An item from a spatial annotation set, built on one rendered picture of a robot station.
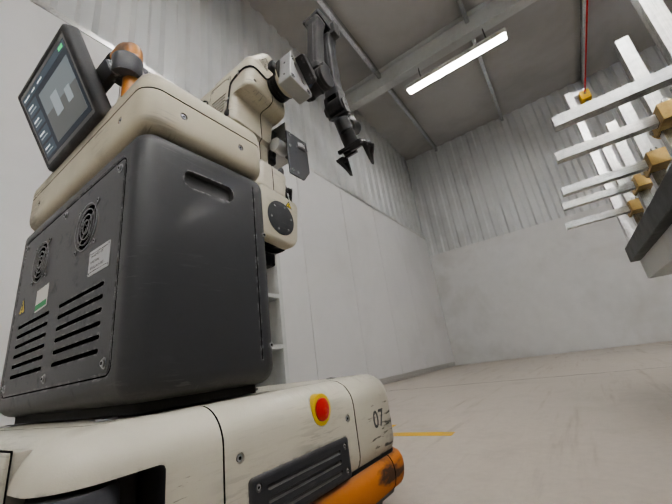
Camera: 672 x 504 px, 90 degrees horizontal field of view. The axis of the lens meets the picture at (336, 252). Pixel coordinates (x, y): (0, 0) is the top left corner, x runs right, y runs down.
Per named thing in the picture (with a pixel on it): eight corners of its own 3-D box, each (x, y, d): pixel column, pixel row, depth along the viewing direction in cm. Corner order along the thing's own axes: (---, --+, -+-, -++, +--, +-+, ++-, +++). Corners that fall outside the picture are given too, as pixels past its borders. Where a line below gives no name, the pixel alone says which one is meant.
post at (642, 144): (670, 211, 109) (612, 94, 124) (667, 214, 112) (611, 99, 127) (684, 207, 107) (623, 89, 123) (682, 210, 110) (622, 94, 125)
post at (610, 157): (642, 237, 150) (601, 147, 165) (641, 239, 153) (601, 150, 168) (653, 234, 148) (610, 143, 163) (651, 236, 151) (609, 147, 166)
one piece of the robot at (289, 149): (283, 166, 100) (277, 107, 107) (224, 200, 114) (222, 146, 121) (316, 184, 113) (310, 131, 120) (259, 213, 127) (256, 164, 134)
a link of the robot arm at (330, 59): (310, 33, 140) (331, 16, 134) (318, 43, 144) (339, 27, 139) (321, 116, 125) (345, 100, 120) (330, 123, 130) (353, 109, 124)
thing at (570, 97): (631, 243, 174) (563, 91, 206) (629, 247, 181) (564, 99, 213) (660, 236, 168) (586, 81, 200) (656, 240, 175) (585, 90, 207)
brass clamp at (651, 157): (649, 166, 109) (643, 153, 110) (643, 181, 119) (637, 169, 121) (675, 158, 105) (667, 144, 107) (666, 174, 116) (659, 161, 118)
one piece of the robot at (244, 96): (246, 216, 74) (259, 39, 100) (154, 263, 93) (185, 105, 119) (320, 254, 93) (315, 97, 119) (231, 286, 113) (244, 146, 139)
